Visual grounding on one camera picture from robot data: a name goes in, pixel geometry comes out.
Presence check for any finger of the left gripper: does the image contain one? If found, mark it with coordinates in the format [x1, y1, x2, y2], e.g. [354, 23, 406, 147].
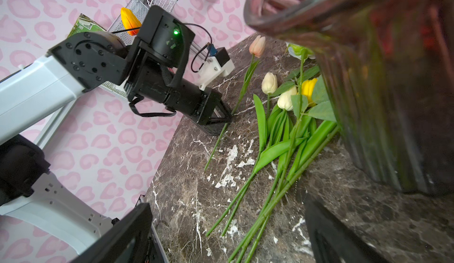
[202, 100, 232, 136]

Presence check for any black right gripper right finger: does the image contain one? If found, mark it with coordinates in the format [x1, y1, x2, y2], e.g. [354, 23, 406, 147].
[305, 198, 387, 263]

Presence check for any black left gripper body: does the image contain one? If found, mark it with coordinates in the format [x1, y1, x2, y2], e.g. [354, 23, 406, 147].
[125, 64, 221, 125]

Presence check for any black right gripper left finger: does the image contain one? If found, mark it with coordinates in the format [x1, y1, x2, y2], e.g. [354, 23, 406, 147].
[73, 203, 154, 263]

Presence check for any orange artificial tulip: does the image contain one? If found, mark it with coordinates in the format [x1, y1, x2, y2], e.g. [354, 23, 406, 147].
[111, 7, 142, 36]

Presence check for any pink artificial tulip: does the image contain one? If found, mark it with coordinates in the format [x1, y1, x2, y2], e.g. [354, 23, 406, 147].
[204, 36, 266, 171]

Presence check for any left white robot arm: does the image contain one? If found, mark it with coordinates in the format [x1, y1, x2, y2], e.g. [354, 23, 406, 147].
[1, 5, 234, 263]

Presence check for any white artificial tulip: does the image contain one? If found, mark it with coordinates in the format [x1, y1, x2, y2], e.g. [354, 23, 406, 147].
[253, 72, 277, 153]
[206, 86, 298, 236]

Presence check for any yellow artificial tulip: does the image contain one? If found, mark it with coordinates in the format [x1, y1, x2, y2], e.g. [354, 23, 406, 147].
[219, 77, 320, 239]

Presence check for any green red book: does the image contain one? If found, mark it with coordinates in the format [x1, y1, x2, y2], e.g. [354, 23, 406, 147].
[67, 14, 106, 37]

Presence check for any right red glass vase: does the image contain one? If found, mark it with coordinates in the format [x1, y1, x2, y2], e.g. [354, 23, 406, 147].
[244, 0, 454, 196]

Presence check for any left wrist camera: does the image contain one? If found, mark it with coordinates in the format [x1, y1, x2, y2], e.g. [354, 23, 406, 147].
[196, 47, 235, 91]

